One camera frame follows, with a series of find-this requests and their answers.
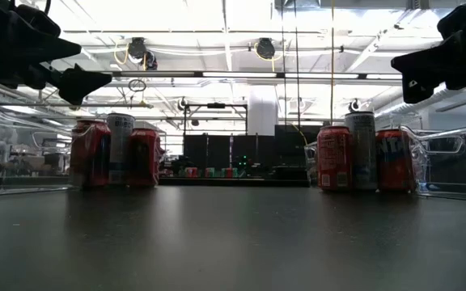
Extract orange Fanta can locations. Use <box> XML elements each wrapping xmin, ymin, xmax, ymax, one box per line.
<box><xmin>375</xmin><ymin>129</ymin><xmax>417</xmax><ymax>193</ymax></box>

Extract red Coke can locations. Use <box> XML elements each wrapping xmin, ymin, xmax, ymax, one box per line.
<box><xmin>316</xmin><ymin>125</ymin><xmax>354</xmax><ymax>192</ymax></box>
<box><xmin>127</xmin><ymin>128</ymin><xmax>162</xmax><ymax>188</ymax></box>
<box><xmin>69</xmin><ymin>119</ymin><xmax>112</xmax><ymax>189</ymax></box>

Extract silver Celsius can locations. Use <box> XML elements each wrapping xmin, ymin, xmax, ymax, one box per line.
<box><xmin>344</xmin><ymin>111</ymin><xmax>379</xmax><ymax>191</ymax></box>
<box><xmin>106</xmin><ymin>112</ymin><xmax>136</xmax><ymax>187</ymax></box>

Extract clear plastic bin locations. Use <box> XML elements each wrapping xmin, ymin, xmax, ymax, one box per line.
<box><xmin>400</xmin><ymin>120</ymin><xmax>466</xmax><ymax>203</ymax></box>
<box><xmin>303</xmin><ymin>140</ymin><xmax>320</xmax><ymax>186</ymax></box>
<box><xmin>0</xmin><ymin>82</ymin><xmax>74</xmax><ymax>198</ymax></box>

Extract white pillar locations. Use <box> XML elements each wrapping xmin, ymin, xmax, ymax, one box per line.
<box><xmin>248</xmin><ymin>84</ymin><xmax>278</xmax><ymax>137</ymax></box>

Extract LED light bar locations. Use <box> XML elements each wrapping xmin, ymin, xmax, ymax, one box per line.
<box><xmin>111</xmin><ymin>70</ymin><xmax>404</xmax><ymax>80</ymax></box>

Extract black partition panels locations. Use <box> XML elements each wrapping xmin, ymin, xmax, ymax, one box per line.
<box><xmin>183</xmin><ymin>124</ymin><xmax>311</xmax><ymax>181</ymax></box>

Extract black cable ring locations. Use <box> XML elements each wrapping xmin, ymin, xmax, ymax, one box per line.
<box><xmin>127</xmin><ymin>78</ymin><xmax>147</xmax><ymax>93</ymax></box>

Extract black ceiling cable reel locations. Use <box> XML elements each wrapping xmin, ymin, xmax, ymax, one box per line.
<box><xmin>255</xmin><ymin>37</ymin><xmax>277</xmax><ymax>61</ymax></box>
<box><xmin>126</xmin><ymin>36</ymin><xmax>148</xmax><ymax>61</ymax></box>

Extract black hanging cable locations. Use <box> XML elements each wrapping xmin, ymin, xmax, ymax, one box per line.
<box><xmin>294</xmin><ymin>0</ymin><xmax>302</xmax><ymax>130</ymax></box>
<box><xmin>280</xmin><ymin>0</ymin><xmax>287</xmax><ymax>134</ymax></box>

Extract black metal frame rig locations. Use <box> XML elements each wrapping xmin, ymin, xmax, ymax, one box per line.
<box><xmin>183</xmin><ymin>102</ymin><xmax>249</xmax><ymax>137</ymax></box>

